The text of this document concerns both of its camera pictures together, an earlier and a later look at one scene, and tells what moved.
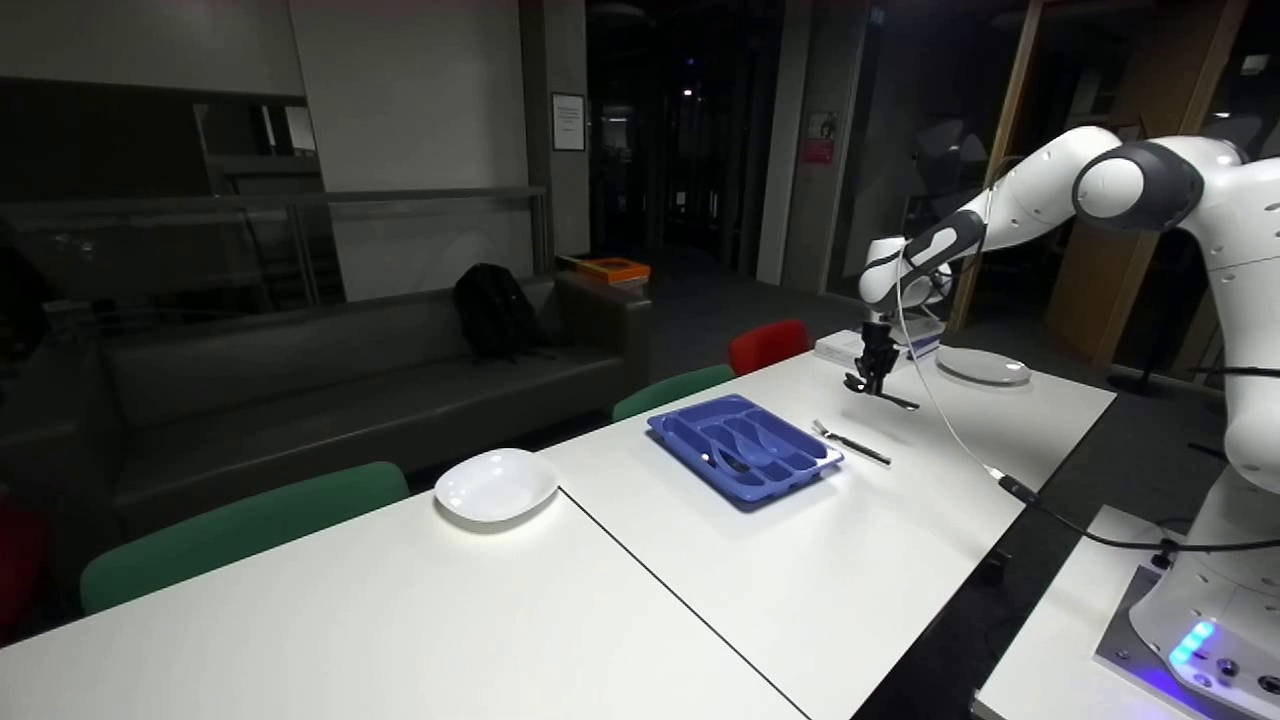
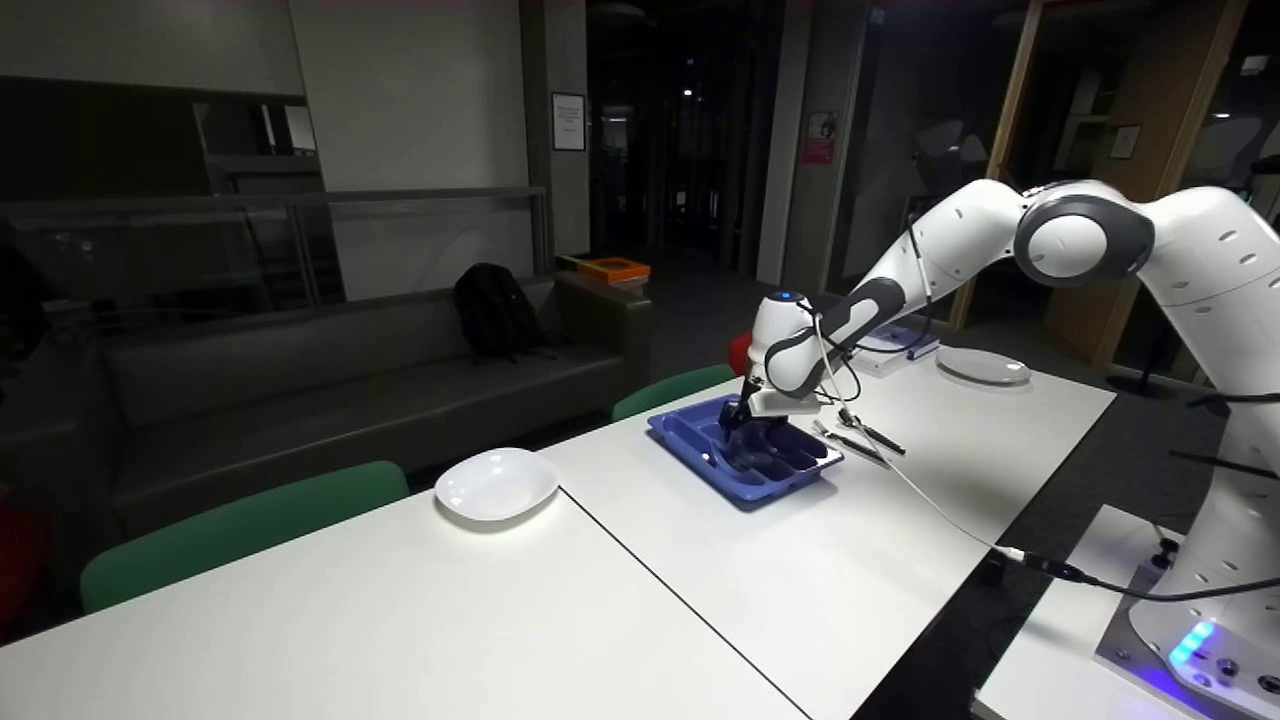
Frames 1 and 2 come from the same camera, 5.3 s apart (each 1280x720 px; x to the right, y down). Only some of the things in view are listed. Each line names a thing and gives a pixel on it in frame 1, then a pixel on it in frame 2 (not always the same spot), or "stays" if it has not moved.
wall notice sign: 565,120 stays
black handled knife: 879,456 stays
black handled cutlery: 860,385 -> 853,423
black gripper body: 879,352 -> 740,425
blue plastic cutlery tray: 747,451 stays
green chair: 228,536 stays
